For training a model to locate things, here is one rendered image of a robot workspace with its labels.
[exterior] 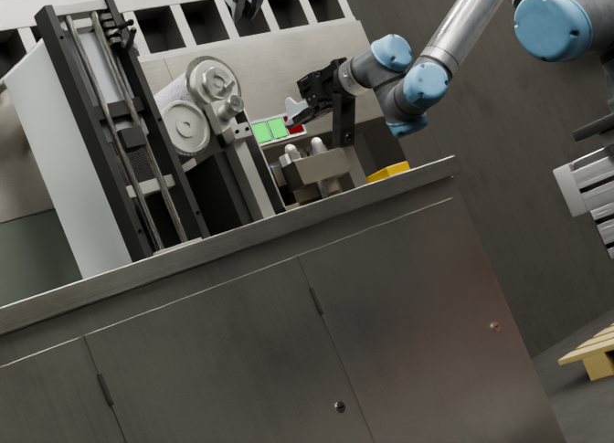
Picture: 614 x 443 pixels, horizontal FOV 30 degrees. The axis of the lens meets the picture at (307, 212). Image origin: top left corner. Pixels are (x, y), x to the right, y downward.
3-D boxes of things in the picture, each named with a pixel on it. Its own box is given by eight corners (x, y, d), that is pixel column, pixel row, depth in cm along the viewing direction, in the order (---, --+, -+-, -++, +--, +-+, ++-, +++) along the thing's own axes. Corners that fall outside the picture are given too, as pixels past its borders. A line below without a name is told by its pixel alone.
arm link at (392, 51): (396, 73, 220) (378, 33, 221) (359, 95, 228) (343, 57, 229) (422, 67, 225) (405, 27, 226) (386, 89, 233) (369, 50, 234)
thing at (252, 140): (270, 175, 259) (239, 100, 260) (214, 207, 276) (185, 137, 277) (272, 174, 259) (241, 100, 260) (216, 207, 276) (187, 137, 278)
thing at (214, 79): (209, 60, 255) (237, 79, 258) (205, 64, 256) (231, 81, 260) (200, 86, 251) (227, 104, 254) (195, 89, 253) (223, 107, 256)
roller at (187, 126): (175, 157, 243) (153, 105, 244) (118, 195, 262) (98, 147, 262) (217, 145, 251) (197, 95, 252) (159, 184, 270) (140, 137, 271)
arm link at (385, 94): (406, 131, 218) (383, 78, 219) (388, 143, 229) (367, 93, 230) (441, 116, 220) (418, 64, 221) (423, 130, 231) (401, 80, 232)
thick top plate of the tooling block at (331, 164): (304, 184, 258) (293, 160, 258) (208, 237, 287) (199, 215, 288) (352, 170, 269) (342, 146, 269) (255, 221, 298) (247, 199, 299)
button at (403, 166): (390, 177, 242) (386, 167, 242) (369, 188, 247) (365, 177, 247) (411, 170, 247) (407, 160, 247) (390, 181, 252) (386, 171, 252)
